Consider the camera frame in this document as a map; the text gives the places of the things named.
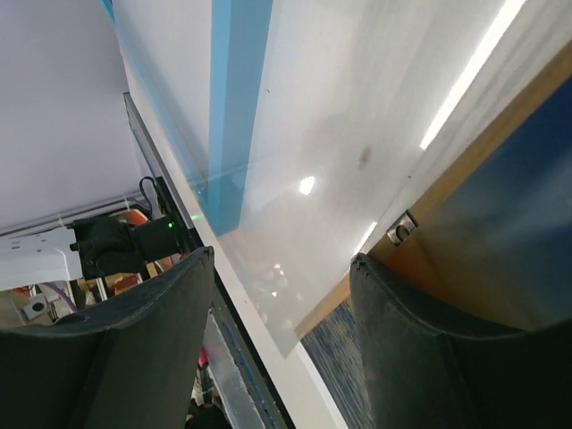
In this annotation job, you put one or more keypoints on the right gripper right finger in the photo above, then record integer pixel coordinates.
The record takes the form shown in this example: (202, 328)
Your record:
(430, 365)

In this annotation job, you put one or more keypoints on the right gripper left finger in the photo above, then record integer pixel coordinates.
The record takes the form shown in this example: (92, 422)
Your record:
(129, 362)

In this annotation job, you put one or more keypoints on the sunset photo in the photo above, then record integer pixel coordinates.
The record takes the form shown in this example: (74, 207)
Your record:
(498, 248)

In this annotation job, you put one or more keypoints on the clear glass pane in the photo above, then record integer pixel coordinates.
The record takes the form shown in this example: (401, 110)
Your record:
(361, 106)

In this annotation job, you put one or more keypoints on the blue picture frame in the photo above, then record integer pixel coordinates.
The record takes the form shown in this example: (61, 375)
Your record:
(199, 65)

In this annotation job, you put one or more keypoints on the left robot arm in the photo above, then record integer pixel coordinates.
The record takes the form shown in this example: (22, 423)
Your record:
(97, 246)

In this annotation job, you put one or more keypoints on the aluminium rail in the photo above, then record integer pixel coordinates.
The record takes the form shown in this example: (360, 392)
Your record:
(247, 393)

